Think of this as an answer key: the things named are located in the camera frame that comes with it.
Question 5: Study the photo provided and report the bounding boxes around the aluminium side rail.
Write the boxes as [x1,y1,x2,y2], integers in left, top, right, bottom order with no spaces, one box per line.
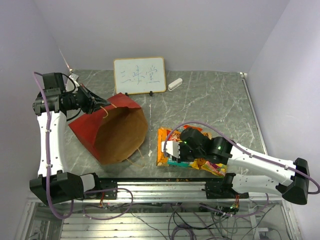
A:
[239,72,268,155]

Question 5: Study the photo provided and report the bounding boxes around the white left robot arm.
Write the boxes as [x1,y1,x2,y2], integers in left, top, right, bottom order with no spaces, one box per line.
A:
[29,72,111,206]

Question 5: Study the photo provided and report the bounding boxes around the gold kettle chips bag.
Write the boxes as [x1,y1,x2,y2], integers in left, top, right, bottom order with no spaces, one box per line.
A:
[156,127,171,167]

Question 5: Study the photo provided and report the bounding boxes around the aluminium front rail frame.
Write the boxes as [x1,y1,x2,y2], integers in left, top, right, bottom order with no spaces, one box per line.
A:
[16,178,302,240]

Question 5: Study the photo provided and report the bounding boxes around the orange snack bag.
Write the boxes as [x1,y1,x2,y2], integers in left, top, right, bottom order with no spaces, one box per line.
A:
[156,126,203,167]

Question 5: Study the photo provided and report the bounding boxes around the small whiteboard yellow frame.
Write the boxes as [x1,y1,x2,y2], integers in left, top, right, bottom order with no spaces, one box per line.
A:
[113,56,167,95]

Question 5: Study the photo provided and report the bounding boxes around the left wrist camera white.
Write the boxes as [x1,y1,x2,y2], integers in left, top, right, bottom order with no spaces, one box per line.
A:
[65,73,80,93]

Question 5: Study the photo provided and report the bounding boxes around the yellow red candy packet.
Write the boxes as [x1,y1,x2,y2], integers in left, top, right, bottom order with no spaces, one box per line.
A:
[189,158,227,177]

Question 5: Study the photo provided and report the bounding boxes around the teal white snack bag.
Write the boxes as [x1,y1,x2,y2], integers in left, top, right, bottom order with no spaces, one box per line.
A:
[167,159,192,168]

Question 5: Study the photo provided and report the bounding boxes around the white eraser marker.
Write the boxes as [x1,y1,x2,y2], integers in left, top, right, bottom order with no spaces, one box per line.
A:
[167,78,183,92]

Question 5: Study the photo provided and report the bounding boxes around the red brown paper bag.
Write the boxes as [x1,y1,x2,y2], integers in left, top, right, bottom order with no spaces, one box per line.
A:
[68,93,149,165]

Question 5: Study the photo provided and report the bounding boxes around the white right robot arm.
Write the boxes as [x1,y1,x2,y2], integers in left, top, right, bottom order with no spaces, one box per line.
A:
[176,127,310,205]

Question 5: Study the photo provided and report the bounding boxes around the colourful candy packets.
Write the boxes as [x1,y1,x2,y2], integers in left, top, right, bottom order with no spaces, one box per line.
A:
[168,127,213,142]

